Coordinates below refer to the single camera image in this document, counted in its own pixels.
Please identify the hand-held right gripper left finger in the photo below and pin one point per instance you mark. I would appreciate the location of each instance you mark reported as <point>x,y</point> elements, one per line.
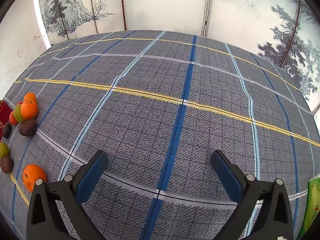
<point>92,177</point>

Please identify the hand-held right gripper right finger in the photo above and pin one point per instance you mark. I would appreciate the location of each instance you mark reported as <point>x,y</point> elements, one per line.
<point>228,177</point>

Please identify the orange tangerine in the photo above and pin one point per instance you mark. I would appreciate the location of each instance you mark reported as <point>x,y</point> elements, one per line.
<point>29,110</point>
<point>32,176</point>
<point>30,97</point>

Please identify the brown passion fruit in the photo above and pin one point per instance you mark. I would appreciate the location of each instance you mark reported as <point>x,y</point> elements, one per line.
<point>6,130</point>
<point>6,165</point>
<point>27,128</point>

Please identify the red tin box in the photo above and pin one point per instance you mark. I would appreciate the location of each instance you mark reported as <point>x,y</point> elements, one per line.
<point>4,112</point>

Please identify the green tissue packet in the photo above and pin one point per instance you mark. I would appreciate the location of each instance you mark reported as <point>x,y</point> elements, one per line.
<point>312,205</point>

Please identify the green tangerine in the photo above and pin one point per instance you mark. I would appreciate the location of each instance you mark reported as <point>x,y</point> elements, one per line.
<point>17,113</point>
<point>3,149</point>

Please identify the grey plaid tablecloth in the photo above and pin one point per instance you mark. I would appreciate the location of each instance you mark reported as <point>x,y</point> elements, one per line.
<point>160,80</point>

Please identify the landscape painted folding screen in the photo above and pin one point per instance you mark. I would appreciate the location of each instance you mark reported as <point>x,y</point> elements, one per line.
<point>162,5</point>

